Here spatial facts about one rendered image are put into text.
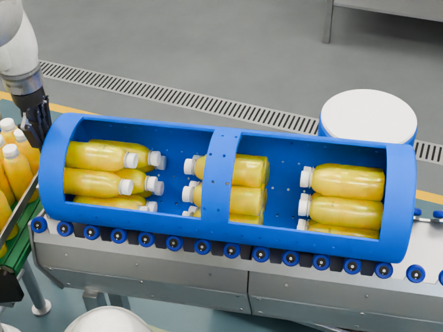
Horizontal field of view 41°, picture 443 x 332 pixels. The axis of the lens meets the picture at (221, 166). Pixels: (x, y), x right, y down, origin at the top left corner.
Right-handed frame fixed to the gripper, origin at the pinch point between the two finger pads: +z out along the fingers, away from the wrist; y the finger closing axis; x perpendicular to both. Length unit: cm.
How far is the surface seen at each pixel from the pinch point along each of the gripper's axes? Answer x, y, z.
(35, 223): -4.5, 8.6, 19.0
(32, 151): -12.7, -11.8, 12.6
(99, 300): 6, 6, 56
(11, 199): -18.2, -2.6, 23.7
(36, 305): -41, -20, 110
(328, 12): 63, -247, 93
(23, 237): -10.2, 8.3, 26.3
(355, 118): 77, -40, 12
